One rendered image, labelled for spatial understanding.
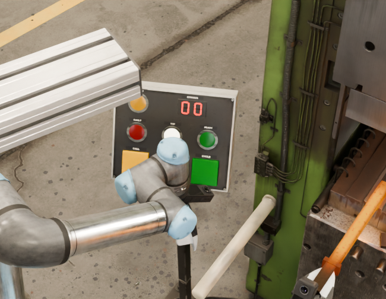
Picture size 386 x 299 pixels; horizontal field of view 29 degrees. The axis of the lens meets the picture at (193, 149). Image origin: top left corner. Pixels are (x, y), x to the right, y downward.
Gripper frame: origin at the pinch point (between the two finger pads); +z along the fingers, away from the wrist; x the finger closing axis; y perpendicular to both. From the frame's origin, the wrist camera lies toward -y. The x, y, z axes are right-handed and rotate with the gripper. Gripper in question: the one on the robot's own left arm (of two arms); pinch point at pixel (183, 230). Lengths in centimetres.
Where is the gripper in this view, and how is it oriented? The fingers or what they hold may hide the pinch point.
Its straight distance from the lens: 205.8
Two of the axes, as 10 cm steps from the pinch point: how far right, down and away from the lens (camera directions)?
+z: 0.1, 6.8, 7.3
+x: 5.0, 6.3, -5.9
